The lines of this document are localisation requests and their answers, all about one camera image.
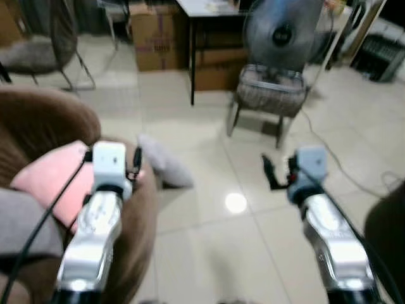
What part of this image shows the grey table with black legs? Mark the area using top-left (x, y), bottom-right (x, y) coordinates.
top-left (176, 0), bottom-right (346, 106)

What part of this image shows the brown round sofa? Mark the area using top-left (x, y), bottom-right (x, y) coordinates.
top-left (0, 85), bottom-right (159, 304)

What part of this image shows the plaid cushioned metal chair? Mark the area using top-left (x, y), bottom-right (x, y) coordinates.
top-left (226, 63), bottom-right (312, 150)

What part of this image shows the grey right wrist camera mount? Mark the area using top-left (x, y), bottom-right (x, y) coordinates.
top-left (288, 146), bottom-right (328, 194)

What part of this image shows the thin fan power cord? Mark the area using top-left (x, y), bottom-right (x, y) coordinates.
top-left (301, 104), bottom-right (396, 198)

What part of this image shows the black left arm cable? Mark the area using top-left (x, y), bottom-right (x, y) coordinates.
top-left (0, 150), bottom-right (94, 304)

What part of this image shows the large cardboard box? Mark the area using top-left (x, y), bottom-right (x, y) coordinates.
top-left (129, 3), bottom-right (190, 72)

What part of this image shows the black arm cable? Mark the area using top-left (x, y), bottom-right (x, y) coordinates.
top-left (0, 150), bottom-right (94, 304)
top-left (313, 180), bottom-right (405, 304)

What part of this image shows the grey round floor fan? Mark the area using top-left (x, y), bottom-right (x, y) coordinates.
top-left (240, 0), bottom-right (331, 89)

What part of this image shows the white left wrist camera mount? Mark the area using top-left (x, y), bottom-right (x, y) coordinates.
top-left (92, 142), bottom-right (128, 191)

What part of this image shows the dark round pouf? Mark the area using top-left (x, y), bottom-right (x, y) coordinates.
top-left (364, 184), bottom-right (405, 289)

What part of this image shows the black ribbed heater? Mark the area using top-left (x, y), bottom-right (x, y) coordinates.
top-left (350, 33), bottom-right (405, 83)

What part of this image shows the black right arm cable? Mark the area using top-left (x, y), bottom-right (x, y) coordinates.
top-left (313, 180), bottom-right (405, 304)

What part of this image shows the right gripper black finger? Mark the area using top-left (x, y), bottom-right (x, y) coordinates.
top-left (262, 155), bottom-right (280, 190)

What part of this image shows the pink pillow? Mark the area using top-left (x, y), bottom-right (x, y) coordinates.
top-left (9, 140), bottom-right (147, 234)

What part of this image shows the yellow red snack bag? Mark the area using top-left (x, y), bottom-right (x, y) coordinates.
top-left (326, 0), bottom-right (347, 15)

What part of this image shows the white folding table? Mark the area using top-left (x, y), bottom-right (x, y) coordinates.
top-left (320, 0), bottom-right (388, 72)

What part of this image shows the grey square pillow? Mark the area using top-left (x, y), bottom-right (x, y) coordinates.
top-left (137, 133), bottom-right (194, 189)
top-left (0, 188), bottom-right (64, 260)

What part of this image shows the small cardboard box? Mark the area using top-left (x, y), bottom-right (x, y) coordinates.
top-left (194, 47), bottom-right (249, 92)

